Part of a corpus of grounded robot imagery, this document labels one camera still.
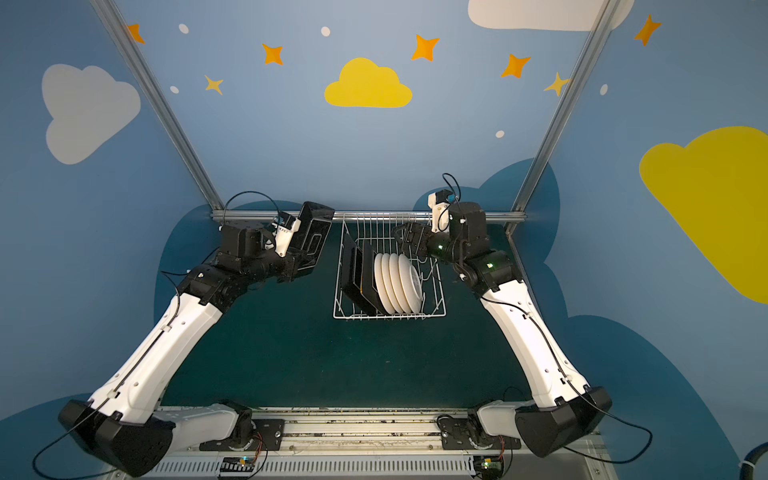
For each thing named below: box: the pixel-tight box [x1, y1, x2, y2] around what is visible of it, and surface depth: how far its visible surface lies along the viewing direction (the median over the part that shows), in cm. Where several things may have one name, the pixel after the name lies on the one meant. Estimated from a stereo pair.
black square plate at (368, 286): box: [360, 242, 385, 315], surface depth 86 cm
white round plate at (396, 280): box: [389, 253, 412, 314], surface depth 88 cm
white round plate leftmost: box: [374, 253, 397, 315], surface depth 87 cm
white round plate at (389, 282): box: [381, 253, 403, 314], surface depth 88 cm
